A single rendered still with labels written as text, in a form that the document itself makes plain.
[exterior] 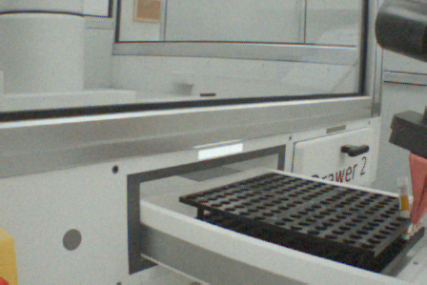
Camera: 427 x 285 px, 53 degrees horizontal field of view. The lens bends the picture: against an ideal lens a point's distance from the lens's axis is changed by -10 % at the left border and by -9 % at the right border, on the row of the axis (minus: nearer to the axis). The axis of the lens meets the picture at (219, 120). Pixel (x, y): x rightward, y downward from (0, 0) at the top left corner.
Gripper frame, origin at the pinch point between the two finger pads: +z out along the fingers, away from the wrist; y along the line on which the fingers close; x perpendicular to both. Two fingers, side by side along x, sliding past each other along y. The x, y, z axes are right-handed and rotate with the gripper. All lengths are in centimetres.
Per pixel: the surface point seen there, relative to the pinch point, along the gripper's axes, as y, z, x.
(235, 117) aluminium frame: -25.2, -1.4, 1.3
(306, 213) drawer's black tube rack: -10.2, 3.0, -4.4
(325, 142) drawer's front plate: -22.1, 3.7, 23.0
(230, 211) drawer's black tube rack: -16.4, 4.6, -8.7
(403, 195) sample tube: -2.4, -0.8, 1.3
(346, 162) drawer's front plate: -20.9, 8.4, 32.2
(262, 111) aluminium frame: -25.2, -1.7, 6.9
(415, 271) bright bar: 2.1, 5.5, -0.5
